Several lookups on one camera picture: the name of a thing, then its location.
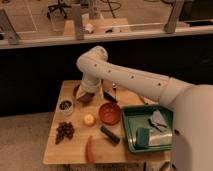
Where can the grey crumpled cloth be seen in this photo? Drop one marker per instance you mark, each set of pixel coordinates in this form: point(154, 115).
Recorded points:
point(157, 120)

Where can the red bowl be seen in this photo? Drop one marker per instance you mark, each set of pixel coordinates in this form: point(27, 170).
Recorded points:
point(109, 113)

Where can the green sponge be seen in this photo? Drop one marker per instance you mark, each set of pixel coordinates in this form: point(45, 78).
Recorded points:
point(142, 138)

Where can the yellow round fruit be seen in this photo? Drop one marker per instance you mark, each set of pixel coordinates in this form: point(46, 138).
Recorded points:
point(89, 120)

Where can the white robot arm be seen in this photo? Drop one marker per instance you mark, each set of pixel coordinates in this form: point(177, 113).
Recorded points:
point(191, 104)

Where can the green plastic tray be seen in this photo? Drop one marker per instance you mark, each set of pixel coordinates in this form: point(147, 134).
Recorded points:
point(135, 117)

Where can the clear plastic bag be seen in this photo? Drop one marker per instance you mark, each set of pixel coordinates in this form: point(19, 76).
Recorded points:
point(157, 138)

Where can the black office chair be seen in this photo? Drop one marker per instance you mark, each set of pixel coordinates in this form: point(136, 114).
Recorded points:
point(61, 6)

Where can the black handled kitchen tool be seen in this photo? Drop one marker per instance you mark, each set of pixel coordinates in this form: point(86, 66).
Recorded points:
point(109, 97)

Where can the metal spoon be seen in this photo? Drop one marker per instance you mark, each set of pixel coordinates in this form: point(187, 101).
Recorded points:
point(114, 86)

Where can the translucent grey gripper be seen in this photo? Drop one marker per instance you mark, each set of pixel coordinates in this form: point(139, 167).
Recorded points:
point(89, 87)

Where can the black rectangular block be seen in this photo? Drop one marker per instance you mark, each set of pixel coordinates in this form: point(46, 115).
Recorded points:
point(110, 134)

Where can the wooden table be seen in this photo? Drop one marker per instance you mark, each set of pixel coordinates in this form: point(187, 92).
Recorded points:
point(105, 151)

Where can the purple bowl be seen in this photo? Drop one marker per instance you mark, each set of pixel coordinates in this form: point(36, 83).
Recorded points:
point(81, 95)

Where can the dark grape bunch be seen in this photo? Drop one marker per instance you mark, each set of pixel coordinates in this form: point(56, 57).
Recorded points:
point(64, 130)

